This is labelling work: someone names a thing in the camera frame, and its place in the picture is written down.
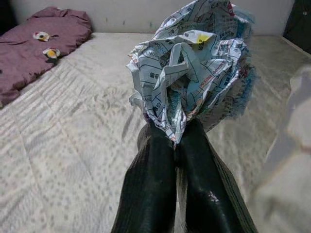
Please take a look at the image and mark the printed paper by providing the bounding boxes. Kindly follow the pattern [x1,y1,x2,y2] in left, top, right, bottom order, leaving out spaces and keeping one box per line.
[125,0,256,143]

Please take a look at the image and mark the white quilted mattress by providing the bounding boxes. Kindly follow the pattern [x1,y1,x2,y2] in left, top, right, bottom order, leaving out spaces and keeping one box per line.
[0,31,311,233]

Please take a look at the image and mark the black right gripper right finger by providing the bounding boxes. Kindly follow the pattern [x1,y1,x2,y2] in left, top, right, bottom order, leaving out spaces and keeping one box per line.
[178,118,259,233]

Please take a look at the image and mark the purple duck print blanket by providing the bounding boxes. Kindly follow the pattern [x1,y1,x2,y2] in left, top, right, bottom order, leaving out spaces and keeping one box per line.
[0,6,93,109]

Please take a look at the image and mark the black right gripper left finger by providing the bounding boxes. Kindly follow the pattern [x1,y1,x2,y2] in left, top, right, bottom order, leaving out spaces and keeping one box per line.
[110,122,182,233]

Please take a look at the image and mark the black tufted headboard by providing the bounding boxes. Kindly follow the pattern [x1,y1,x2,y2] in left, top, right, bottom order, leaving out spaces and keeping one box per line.
[283,0,311,49]

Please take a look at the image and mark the white pillow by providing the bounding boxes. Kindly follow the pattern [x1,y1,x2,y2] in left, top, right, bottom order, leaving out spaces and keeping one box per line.
[250,64,311,233]

